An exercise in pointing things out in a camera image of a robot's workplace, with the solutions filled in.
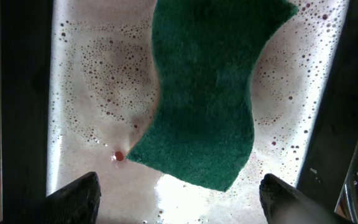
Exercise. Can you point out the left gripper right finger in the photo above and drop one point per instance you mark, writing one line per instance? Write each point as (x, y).
(284, 204)

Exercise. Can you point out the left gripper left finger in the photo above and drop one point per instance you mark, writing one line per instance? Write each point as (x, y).
(76, 203)

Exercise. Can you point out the green yellow sponge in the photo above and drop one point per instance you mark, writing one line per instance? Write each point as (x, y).
(205, 52)

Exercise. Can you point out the black rectangular soapy tray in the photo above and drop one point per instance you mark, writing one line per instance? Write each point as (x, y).
(80, 87)

